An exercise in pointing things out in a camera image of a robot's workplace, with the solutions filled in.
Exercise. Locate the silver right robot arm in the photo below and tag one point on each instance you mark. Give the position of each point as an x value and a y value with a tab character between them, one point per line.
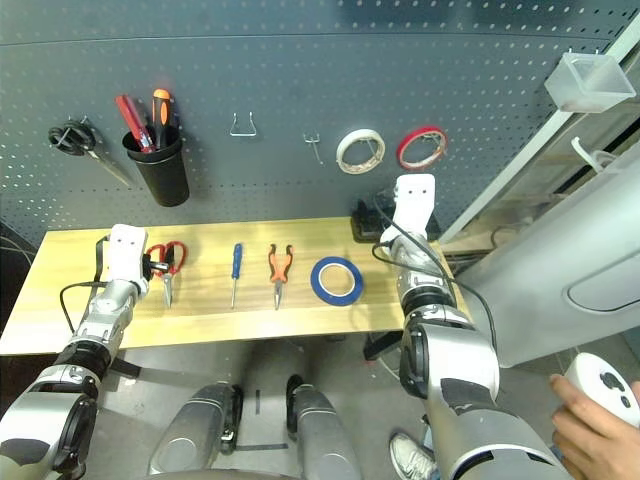
450	360

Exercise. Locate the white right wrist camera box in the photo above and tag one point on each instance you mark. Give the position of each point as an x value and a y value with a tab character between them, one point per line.
412	205

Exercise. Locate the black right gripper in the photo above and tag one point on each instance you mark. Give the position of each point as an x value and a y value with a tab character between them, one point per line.
386	202

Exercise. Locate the black plastic tool case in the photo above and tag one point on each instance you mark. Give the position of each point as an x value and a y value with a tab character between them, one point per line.
362	225

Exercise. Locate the white plastic hook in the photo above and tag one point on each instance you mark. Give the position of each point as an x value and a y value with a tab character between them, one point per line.
580	147

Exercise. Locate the blue tape roll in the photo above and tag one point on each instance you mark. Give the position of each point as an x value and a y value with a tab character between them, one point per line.
316	282

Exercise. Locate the silver tape peg hook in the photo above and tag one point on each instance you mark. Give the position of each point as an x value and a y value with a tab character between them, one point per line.
315	147

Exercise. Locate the white sneaker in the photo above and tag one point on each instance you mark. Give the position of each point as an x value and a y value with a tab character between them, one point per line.
407	455

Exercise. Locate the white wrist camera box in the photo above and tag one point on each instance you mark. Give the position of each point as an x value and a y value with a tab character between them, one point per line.
125	255
412	205

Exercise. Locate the white tape roll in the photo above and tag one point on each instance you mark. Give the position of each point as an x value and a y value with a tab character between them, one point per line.
340	152

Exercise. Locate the large white machine casing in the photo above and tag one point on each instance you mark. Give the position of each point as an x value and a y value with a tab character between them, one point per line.
540	280

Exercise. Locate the black tool cup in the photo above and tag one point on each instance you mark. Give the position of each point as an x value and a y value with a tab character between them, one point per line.
162	175

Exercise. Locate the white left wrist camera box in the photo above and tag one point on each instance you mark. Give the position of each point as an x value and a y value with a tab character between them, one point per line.
125	255

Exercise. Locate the aluminium frame post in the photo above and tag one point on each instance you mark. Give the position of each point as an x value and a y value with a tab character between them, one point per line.
525	160

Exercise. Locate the silver robot leg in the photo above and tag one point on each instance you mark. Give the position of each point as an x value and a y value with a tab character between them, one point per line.
320	430
195	425

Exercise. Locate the grey perforated pegboard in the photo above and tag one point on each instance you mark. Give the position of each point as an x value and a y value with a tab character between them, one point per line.
300	75

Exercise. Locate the silver robot left leg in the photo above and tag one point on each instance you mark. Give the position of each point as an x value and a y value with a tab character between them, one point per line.
195	425

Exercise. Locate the silver scissors peg hook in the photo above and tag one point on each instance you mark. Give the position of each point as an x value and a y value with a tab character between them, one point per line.
73	132

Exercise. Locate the red tape roll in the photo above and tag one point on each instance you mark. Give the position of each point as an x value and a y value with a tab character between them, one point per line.
401	150

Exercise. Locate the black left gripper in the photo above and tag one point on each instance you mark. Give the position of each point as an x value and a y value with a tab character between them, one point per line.
152	262

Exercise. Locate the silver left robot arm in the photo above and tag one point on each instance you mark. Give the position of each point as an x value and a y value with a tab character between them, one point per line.
100	320

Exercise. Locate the clear plastic bin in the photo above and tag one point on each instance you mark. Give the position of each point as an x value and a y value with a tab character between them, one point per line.
585	85

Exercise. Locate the white remote controller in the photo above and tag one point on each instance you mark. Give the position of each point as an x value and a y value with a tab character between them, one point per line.
595	380

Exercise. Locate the person's hand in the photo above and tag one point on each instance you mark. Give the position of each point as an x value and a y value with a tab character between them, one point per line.
595	445

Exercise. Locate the silver robot right leg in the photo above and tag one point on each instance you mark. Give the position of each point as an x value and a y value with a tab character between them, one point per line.
320	430

